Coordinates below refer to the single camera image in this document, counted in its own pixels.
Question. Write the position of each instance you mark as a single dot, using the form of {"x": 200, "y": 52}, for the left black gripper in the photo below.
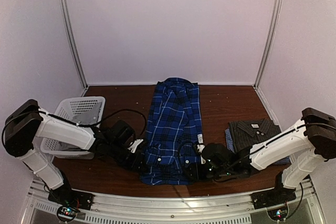
{"x": 135, "y": 162}

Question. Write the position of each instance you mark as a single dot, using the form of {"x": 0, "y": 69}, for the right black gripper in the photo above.
{"x": 196, "y": 172}

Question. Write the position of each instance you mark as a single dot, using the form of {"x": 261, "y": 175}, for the blue plaid long sleeve shirt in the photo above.
{"x": 174, "y": 121}

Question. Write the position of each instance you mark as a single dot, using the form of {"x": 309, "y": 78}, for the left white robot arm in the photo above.
{"x": 72, "y": 131}

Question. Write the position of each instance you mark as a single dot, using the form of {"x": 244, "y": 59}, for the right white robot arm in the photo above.
{"x": 313, "y": 135}

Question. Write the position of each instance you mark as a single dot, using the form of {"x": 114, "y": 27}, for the grey shirt in basket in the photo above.
{"x": 82, "y": 112}

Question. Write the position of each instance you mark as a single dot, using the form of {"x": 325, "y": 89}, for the dark striped folded shirt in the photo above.
{"x": 247, "y": 133}

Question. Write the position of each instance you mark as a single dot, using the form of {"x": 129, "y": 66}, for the white plastic laundry basket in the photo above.
{"x": 50, "y": 146}

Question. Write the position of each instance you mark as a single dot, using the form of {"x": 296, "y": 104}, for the light blue checked folded shirt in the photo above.
{"x": 230, "y": 146}

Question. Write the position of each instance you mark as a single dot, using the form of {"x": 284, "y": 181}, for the right circuit board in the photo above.
{"x": 278, "y": 214}

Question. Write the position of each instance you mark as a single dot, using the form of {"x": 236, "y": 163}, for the circuit board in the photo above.
{"x": 278, "y": 214}
{"x": 65, "y": 214}

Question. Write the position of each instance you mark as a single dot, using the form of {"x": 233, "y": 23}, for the left circuit board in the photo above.
{"x": 65, "y": 214}

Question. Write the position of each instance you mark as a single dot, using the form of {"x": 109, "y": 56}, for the front aluminium rail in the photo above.
{"x": 232, "y": 208}

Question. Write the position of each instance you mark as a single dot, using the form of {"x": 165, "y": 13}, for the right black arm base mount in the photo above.
{"x": 276, "y": 196}

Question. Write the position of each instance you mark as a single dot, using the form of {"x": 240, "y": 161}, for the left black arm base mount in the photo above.
{"x": 66, "y": 196}

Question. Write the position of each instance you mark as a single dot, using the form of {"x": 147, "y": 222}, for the left aluminium frame post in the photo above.
{"x": 72, "y": 43}

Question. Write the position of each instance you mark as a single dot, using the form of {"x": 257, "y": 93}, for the aluminium frame post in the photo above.
{"x": 72, "y": 43}
{"x": 276, "y": 10}

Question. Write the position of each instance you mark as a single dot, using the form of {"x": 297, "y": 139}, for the right aluminium frame post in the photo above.
{"x": 276, "y": 10}

